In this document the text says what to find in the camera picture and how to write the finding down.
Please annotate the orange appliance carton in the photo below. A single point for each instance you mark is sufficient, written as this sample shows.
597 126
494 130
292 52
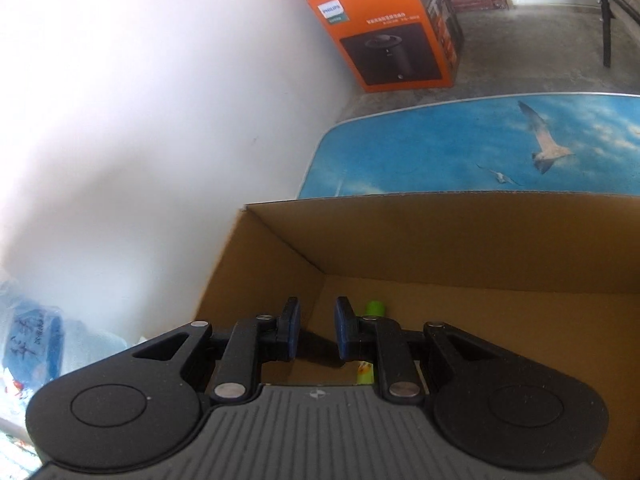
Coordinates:
385 20

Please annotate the brown cardboard box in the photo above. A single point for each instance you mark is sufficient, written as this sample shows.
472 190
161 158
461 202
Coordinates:
450 240

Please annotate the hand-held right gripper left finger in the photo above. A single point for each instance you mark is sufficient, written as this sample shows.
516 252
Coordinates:
294 332

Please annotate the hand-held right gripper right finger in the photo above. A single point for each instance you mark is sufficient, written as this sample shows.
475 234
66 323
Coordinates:
342 332

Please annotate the green lip balm tube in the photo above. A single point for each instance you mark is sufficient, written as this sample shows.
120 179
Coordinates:
376 307

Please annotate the plastic bag with blue label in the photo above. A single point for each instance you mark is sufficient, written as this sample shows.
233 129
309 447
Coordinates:
35 340

